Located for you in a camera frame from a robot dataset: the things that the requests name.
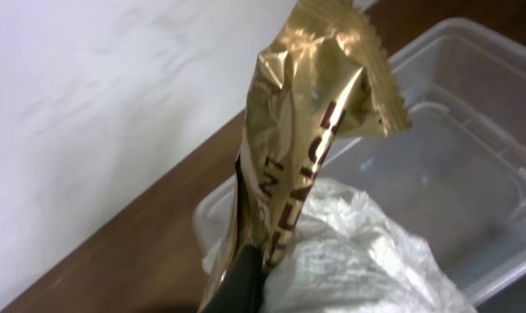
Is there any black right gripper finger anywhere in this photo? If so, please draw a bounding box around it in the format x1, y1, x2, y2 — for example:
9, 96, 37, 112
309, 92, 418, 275
201, 245, 263, 313

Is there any white napkin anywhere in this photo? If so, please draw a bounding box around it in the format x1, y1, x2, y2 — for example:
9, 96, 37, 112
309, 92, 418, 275
259, 179, 475, 313

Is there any gold snack wrapper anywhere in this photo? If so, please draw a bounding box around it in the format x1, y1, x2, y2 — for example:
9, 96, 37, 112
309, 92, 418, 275
200, 0, 411, 310

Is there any clear plastic waste bin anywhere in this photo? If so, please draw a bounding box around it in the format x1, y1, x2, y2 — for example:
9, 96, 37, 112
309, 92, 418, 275
194, 18, 526, 308

